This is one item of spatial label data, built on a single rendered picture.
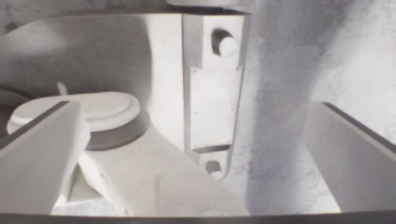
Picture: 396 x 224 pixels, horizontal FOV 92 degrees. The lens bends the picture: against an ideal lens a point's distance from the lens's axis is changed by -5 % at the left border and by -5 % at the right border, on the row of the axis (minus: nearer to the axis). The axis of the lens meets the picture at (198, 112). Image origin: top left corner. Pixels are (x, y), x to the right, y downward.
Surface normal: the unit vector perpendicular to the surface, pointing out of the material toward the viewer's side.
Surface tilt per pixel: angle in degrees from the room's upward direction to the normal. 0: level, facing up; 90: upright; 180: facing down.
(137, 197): 90
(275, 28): 0
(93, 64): 0
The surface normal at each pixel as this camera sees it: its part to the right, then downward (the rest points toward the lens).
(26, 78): 0.22, 0.51
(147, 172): 0.02, -0.85
